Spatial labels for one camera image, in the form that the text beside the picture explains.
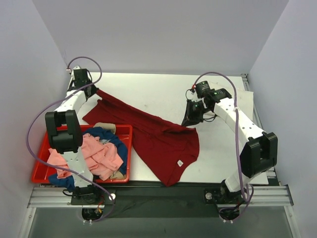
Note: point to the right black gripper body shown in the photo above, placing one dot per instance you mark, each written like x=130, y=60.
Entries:
x=192, y=115

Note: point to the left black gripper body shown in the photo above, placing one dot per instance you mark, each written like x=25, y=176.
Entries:
x=91, y=89

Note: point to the dark red t-shirt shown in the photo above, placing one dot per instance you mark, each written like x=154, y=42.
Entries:
x=165, y=147

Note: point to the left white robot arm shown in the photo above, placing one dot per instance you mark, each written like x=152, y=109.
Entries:
x=67, y=143

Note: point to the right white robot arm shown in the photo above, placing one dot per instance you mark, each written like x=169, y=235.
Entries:
x=256, y=150

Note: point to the beige t-shirt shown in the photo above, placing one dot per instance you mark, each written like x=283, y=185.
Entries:
x=109, y=126

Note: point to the navy blue t-shirt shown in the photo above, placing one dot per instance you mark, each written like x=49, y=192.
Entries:
x=68, y=182

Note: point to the pink t-shirt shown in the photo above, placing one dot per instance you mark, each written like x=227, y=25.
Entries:
x=99, y=159

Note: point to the red plastic bin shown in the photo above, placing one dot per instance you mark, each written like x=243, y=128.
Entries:
x=41, y=172

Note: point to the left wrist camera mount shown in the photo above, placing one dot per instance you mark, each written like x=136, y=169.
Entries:
x=70, y=71

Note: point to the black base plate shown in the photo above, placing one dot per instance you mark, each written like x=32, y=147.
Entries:
x=153, y=200

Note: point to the aluminium frame rail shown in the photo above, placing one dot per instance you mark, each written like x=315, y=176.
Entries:
x=270, y=196

